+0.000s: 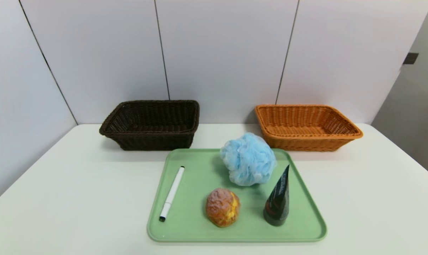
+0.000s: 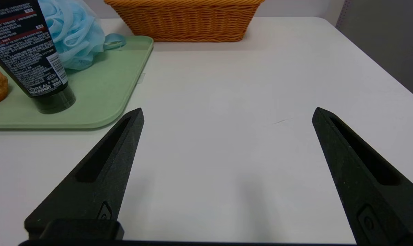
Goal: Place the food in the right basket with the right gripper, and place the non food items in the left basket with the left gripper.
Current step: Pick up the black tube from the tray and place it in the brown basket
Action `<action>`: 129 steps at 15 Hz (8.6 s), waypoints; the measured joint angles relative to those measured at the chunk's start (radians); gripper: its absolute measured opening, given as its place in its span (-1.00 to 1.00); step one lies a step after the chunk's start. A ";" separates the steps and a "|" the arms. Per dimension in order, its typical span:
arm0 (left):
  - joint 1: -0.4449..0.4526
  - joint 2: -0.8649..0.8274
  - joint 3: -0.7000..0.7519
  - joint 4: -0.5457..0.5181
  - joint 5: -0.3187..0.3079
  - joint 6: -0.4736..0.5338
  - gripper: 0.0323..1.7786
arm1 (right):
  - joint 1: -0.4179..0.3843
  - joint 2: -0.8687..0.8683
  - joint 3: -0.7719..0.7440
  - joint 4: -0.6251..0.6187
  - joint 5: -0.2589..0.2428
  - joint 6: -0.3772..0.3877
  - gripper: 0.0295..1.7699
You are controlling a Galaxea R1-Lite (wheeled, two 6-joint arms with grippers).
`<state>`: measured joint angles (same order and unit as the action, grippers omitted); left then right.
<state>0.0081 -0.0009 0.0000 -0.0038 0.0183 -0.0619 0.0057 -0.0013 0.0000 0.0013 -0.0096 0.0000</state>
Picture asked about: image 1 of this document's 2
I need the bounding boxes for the blue mesh bath sponge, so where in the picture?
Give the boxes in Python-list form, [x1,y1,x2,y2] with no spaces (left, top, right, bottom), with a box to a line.
[220,132,277,187]

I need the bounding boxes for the cream puff bread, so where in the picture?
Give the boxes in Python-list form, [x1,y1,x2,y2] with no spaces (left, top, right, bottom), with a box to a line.
[205,188,241,228]

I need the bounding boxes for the black cosmetic tube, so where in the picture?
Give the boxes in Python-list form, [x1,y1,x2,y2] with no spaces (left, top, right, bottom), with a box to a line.
[263,165,290,227]

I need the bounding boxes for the dark brown wicker basket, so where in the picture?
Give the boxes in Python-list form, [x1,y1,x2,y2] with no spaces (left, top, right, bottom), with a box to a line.
[99,100,200,151]

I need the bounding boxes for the orange wicker basket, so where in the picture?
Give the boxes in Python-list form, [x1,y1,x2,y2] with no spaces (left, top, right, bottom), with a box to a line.
[255,104,364,152]

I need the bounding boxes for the white marker pen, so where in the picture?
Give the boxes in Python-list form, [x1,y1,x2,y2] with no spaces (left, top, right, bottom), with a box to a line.
[159,166,185,223]

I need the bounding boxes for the green plastic tray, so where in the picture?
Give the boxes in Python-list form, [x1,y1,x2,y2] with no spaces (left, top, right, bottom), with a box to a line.
[147,148,328,243]

